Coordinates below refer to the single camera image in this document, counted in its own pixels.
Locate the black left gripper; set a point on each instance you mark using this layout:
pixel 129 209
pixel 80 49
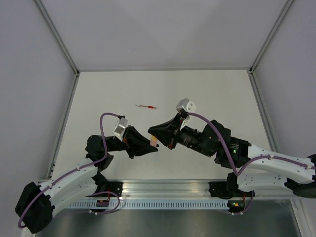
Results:
pixel 136 143

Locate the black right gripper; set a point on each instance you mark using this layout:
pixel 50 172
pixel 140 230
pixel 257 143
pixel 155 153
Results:
pixel 166 132

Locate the translucent orange highlighter marker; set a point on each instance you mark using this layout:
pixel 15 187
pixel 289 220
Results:
pixel 154 141

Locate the red gel pen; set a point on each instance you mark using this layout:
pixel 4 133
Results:
pixel 146 106

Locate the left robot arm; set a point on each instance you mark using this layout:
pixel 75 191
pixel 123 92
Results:
pixel 39 203

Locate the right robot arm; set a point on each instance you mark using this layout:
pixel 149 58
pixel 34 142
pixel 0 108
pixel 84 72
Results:
pixel 253 168

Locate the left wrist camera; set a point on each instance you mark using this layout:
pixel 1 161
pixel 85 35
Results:
pixel 120 128

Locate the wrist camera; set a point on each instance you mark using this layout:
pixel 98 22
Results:
pixel 184 107
pixel 120 128

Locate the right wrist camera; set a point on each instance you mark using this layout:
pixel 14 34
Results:
pixel 184 107

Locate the aluminium mounting rail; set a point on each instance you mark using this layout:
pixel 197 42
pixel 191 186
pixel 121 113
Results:
pixel 184 189

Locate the white slotted cable duct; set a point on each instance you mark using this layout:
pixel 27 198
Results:
pixel 185 204

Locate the left aluminium frame post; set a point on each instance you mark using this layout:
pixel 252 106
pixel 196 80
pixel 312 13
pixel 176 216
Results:
pixel 52 28

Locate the aluminium frame post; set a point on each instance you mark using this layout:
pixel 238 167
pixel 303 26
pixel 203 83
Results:
pixel 52 28
pixel 272 33

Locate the right aluminium frame post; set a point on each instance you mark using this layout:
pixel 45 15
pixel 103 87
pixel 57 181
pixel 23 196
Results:
pixel 272 33

